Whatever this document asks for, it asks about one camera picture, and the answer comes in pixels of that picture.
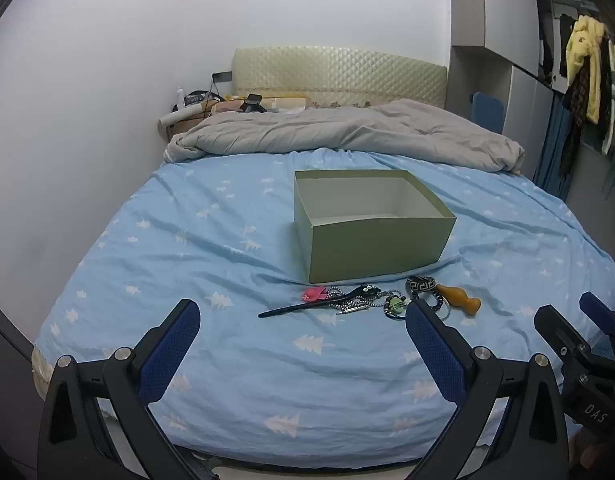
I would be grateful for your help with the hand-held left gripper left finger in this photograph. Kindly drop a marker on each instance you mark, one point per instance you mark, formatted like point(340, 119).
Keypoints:
point(170, 355)

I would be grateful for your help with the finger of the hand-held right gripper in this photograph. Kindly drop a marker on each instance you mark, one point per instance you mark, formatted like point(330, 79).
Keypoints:
point(595, 307)
point(555, 327)

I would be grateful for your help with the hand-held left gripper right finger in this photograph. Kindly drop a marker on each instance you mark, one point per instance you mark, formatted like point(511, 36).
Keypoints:
point(432, 355)

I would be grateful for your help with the wooden gourd ornament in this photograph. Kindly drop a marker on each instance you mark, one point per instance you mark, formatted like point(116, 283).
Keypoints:
point(460, 300)

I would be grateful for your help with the black patterned bangle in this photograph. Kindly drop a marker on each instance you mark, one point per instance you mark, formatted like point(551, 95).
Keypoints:
point(421, 285)

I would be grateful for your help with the silver metal pendant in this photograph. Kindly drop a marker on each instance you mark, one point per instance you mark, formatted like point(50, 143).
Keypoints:
point(352, 309)

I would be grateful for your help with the green cardboard box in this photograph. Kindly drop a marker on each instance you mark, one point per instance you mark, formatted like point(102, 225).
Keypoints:
point(377, 250)

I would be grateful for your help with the pink flower hair clip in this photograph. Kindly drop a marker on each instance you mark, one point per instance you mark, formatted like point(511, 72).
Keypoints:
point(315, 294)

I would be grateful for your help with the black hair stick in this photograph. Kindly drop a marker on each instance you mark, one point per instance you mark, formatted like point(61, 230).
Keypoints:
point(307, 306)

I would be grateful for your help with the blue tree print bed sheet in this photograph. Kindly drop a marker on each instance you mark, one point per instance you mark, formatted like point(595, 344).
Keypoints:
point(187, 260)

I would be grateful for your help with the blue curtain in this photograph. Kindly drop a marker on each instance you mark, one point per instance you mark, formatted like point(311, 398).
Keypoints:
point(552, 145)

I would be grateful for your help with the blue chair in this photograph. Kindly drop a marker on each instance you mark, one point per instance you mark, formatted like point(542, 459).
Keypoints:
point(487, 110)

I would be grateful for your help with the white paper roll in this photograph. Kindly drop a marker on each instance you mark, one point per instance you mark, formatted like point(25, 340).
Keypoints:
point(180, 116)

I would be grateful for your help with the grey duvet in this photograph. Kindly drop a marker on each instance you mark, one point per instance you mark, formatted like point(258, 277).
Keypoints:
point(337, 130)

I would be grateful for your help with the yellow fleece jacket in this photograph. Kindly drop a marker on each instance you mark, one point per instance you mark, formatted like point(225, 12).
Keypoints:
point(585, 60)

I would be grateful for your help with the white bottle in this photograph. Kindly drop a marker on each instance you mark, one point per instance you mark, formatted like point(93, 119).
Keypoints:
point(179, 100)

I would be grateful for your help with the black device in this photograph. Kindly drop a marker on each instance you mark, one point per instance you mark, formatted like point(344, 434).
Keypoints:
point(251, 103)

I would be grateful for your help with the cream quilted headboard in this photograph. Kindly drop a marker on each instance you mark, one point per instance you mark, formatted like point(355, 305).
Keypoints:
point(337, 75)

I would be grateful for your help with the grey wardrobe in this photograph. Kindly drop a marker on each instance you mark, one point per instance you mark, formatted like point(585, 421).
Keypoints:
point(492, 10)

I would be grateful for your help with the black wall socket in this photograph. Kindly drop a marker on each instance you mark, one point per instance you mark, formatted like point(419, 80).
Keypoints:
point(221, 76)

